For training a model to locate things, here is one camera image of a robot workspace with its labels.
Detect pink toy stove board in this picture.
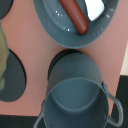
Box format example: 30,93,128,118
0,0,128,116

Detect grey frying pan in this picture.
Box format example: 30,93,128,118
33,0,119,49

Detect grey cooking pot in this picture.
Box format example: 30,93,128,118
33,52,123,128

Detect black stove burner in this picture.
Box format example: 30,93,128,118
0,51,26,102

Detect white toy fish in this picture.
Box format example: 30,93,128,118
84,0,105,21

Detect beige woven placemat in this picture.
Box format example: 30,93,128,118
120,41,128,76

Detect brown toy sausage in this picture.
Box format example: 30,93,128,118
59,0,89,35

